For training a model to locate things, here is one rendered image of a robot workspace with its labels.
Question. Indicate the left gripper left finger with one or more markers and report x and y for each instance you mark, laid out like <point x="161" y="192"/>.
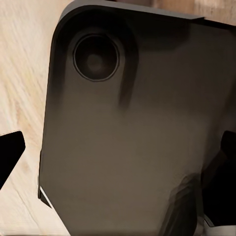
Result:
<point x="12" y="147"/>

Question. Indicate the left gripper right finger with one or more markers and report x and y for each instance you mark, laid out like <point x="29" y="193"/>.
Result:
<point x="228" y="146"/>

